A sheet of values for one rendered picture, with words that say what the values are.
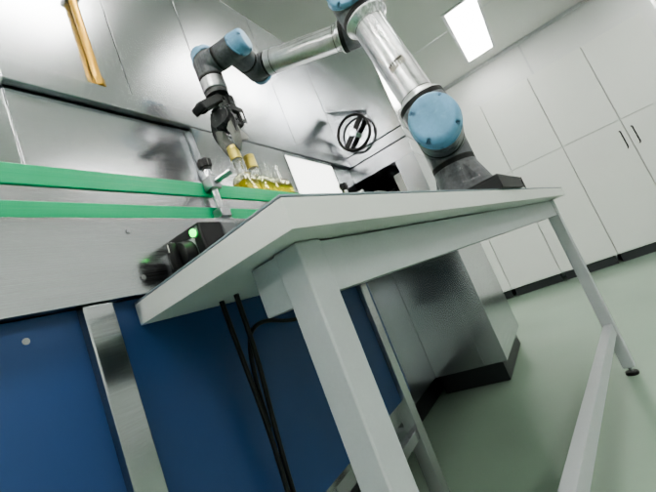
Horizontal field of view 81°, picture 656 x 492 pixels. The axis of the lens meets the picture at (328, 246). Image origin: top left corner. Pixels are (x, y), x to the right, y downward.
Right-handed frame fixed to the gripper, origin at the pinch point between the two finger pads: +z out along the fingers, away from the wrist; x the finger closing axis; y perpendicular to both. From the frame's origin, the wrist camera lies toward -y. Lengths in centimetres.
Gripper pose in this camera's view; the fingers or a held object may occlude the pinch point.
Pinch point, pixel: (232, 149)
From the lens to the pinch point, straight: 121.1
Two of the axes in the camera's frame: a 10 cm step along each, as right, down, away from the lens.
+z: 3.7, 9.2, -1.5
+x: -7.8, 3.9, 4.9
